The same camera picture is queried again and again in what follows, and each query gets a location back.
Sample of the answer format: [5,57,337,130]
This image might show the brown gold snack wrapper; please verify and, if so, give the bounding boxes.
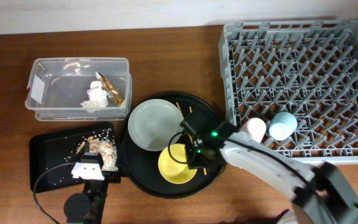
[95,72,125,106]

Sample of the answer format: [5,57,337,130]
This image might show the clear plastic bin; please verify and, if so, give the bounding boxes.
[25,57,132,121]

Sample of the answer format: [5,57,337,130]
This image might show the blue plastic cup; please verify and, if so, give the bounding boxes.
[268,112,298,141]

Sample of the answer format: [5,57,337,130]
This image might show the pink plastic cup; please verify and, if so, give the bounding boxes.
[241,118,267,143]

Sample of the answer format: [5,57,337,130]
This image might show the grey round plate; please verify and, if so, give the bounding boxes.
[127,99,183,151]

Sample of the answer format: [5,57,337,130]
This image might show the black round tray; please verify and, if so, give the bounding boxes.
[118,91,225,199]

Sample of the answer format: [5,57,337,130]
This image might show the black rectangular tray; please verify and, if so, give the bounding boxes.
[29,122,115,193]

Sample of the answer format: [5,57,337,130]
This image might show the wooden chopstick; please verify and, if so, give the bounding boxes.
[175,102,193,144]
[189,106,208,175]

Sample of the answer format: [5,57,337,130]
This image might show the white napkin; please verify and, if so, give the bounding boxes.
[80,81,108,108]

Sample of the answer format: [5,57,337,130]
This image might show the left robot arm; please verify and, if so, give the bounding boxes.
[32,141,121,223]

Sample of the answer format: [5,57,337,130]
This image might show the scattered food scraps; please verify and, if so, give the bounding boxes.
[63,128,118,172]

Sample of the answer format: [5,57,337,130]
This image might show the yellow bowl with food scraps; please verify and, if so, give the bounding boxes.
[158,144,197,184]

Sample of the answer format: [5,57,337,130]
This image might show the grey dishwasher rack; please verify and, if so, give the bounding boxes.
[218,20,358,164]

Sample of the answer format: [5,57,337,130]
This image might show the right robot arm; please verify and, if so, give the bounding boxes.
[180,109,358,223]

